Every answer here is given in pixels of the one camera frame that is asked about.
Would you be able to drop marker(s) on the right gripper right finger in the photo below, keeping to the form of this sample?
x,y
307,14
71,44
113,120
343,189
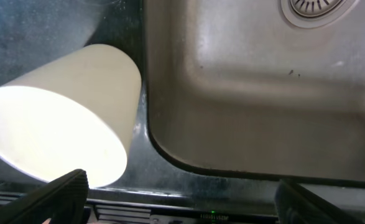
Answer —
x,y
306,208

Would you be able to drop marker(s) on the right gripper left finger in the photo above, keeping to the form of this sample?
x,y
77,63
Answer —
x,y
51,202

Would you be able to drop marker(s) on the white cup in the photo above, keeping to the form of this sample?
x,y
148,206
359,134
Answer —
x,y
61,124

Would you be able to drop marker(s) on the steel sink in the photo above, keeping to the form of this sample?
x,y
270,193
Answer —
x,y
263,109

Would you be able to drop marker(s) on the mounting rail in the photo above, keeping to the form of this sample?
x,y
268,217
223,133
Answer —
x,y
169,214

